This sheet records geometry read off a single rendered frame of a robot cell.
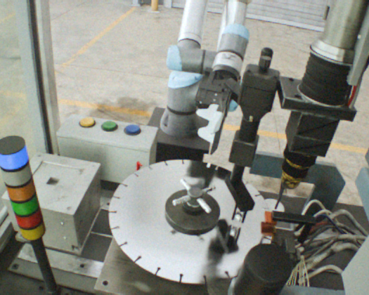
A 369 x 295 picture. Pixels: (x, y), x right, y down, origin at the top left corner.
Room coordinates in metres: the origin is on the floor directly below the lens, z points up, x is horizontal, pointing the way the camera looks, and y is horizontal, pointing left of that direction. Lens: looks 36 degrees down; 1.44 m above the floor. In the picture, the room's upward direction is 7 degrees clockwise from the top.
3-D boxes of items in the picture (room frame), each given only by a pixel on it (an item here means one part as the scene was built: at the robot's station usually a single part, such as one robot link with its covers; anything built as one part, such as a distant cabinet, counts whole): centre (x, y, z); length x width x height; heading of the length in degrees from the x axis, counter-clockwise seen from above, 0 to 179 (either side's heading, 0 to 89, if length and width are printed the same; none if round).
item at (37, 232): (0.35, 0.24, 0.98); 0.05 x 0.04 x 0.03; 175
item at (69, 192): (0.55, 0.29, 0.82); 0.18 x 0.18 x 0.15; 85
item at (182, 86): (1.09, 0.00, 0.91); 0.13 x 0.12 x 0.14; 87
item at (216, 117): (0.65, -0.06, 1.06); 0.09 x 0.06 x 0.03; 168
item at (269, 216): (0.45, -0.23, 0.95); 0.10 x 0.03 x 0.07; 85
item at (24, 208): (0.35, 0.24, 1.05); 0.05 x 0.04 x 0.03; 175
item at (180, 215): (0.47, -0.04, 0.96); 0.11 x 0.11 x 0.03
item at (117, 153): (0.79, 0.22, 0.82); 0.28 x 0.11 x 0.15; 85
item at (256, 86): (0.49, -0.11, 1.17); 0.06 x 0.05 x 0.20; 76
